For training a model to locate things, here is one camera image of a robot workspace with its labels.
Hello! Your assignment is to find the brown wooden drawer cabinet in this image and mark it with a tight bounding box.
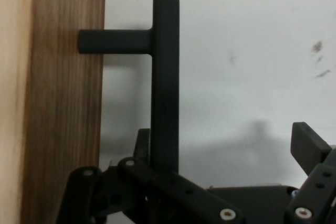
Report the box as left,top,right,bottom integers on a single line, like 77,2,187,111
0,0,35,224

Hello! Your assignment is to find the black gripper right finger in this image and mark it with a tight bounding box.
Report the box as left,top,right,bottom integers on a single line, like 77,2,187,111
285,121,336,224

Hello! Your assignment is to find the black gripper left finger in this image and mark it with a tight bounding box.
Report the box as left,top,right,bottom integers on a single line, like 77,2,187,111
56,128,245,224

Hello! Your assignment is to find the wooden drawer with black handle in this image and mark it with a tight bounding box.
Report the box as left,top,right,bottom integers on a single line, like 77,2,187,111
21,0,181,224

